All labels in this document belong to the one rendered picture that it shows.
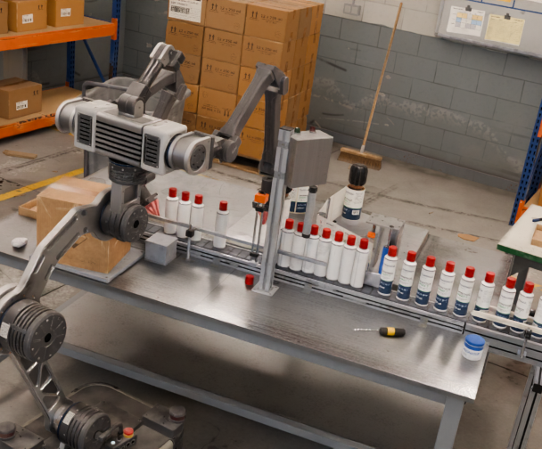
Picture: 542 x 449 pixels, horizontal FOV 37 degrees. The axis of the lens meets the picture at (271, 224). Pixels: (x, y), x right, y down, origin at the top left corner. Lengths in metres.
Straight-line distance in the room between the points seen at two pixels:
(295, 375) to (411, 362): 1.02
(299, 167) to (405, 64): 4.79
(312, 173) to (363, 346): 0.67
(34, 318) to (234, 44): 4.39
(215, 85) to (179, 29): 0.55
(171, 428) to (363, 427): 0.84
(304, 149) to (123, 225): 0.71
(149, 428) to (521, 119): 4.98
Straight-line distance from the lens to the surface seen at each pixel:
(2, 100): 7.20
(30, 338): 2.64
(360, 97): 7.87
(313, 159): 2.98
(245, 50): 6.66
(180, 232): 3.41
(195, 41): 6.86
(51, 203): 3.14
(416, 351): 2.97
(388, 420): 3.65
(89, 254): 3.16
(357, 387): 3.81
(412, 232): 3.84
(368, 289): 3.21
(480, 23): 7.28
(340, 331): 2.99
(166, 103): 3.37
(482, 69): 7.44
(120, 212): 2.87
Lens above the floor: 2.32
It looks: 23 degrees down
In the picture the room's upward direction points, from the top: 8 degrees clockwise
